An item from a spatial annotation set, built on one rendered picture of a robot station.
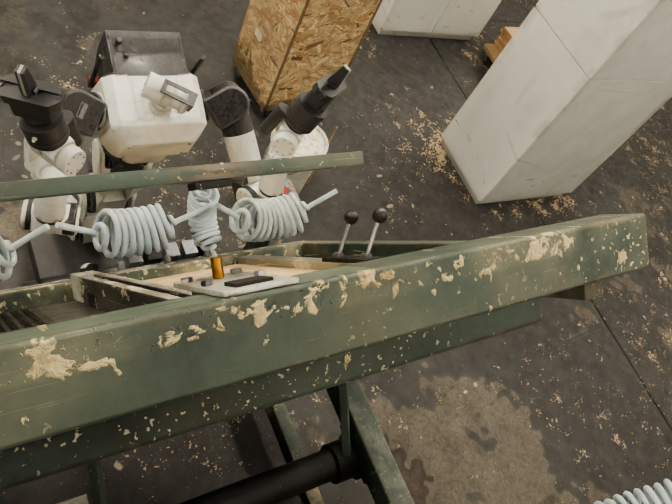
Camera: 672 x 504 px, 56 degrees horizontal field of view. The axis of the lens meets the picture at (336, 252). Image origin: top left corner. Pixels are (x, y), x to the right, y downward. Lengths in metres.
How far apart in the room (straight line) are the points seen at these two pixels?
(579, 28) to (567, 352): 1.75
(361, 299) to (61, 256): 2.12
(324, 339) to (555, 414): 2.88
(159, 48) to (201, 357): 1.22
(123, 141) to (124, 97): 0.11
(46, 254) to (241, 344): 2.13
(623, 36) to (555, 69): 0.41
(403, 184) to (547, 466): 1.77
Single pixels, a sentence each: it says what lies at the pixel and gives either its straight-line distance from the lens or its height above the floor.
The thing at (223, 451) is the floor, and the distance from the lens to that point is 2.73.
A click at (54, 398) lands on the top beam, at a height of 1.89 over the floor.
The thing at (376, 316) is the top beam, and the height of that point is 1.89.
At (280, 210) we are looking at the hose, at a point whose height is 1.87.
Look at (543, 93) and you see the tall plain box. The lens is 3.72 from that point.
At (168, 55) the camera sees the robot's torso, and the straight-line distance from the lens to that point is 1.82.
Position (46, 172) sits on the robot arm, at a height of 1.32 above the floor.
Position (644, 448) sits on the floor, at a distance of 3.95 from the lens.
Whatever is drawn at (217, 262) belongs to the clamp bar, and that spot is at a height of 1.83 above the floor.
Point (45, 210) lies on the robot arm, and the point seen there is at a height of 1.23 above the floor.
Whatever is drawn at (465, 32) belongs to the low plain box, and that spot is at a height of 0.09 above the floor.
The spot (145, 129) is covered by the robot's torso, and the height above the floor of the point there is 1.31.
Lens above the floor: 2.55
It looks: 49 degrees down
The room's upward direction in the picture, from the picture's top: 34 degrees clockwise
